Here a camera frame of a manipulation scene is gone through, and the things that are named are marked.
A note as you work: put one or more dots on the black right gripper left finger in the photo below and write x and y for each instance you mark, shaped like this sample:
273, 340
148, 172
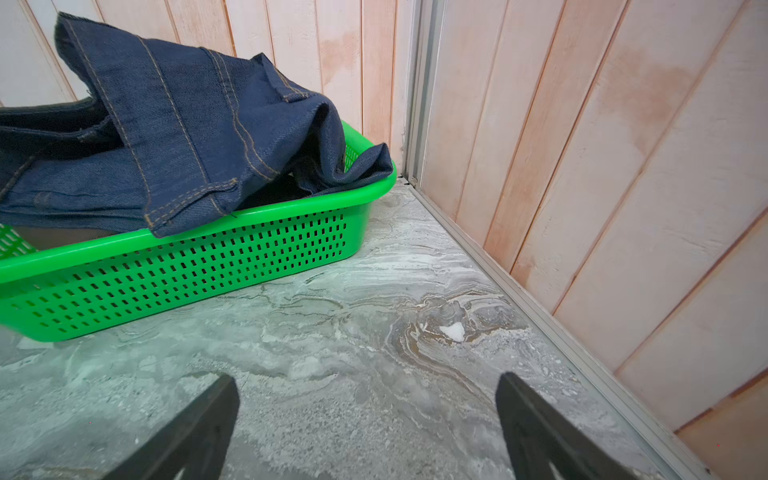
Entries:
194, 444

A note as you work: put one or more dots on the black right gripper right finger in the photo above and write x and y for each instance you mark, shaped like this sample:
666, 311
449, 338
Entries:
542, 443

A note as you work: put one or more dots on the green perforated plastic basket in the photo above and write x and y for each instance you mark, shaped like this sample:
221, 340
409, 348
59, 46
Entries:
70, 291

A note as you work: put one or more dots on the dark blue denim jeans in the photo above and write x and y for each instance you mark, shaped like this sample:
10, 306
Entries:
170, 139

